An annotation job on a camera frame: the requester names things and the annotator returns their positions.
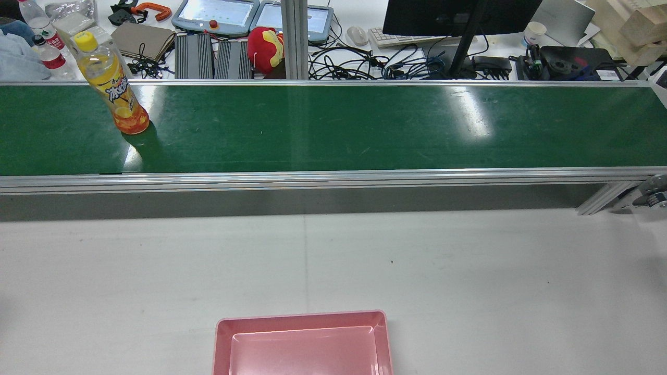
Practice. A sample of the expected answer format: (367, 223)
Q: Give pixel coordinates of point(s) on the black electronics case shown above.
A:
(573, 63)

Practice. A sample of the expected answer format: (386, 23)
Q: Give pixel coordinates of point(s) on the pink plastic basket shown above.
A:
(302, 349)

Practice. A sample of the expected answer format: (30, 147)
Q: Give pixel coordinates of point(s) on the silver laptop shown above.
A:
(565, 21)

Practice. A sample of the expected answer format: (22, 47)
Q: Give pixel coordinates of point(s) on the red yellow plush toy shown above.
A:
(263, 49)

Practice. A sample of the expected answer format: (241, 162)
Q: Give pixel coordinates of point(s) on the white keyboard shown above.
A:
(401, 39)

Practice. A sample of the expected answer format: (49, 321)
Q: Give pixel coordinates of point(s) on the clear water bottle red label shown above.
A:
(40, 23)
(53, 58)

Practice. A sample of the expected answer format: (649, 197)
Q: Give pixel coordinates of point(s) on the orange clamp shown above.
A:
(153, 9)

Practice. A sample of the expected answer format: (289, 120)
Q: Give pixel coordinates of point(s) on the green belt conveyor aluminium frame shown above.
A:
(333, 130)

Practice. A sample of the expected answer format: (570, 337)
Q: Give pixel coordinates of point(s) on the white paper cup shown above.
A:
(534, 34)

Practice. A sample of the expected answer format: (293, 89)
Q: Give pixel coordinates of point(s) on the cardboard box stack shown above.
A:
(638, 28)

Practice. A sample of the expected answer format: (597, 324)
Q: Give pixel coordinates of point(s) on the black monitor with stand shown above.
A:
(458, 15)

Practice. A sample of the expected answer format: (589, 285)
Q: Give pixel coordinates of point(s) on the brown cardboard folder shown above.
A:
(143, 39)

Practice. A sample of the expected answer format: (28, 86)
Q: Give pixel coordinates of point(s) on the white computer mouse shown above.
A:
(357, 35)

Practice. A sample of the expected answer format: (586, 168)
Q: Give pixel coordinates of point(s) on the light blue cloth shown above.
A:
(15, 57)

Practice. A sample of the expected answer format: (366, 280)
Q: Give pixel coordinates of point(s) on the clear plastic bag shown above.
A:
(73, 18)

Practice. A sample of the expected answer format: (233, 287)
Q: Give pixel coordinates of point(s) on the grey teach pendant red button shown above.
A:
(216, 15)

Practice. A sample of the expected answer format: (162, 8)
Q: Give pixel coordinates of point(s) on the orange juice bottle yellow cap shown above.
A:
(112, 88)

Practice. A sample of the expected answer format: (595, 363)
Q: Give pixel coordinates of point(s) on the aluminium profile post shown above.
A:
(295, 36)

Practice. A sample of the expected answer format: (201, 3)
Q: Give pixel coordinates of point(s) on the black bracket piece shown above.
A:
(121, 14)

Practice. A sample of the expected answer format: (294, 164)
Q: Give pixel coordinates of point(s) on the grey ribbed metal box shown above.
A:
(234, 61)
(194, 57)

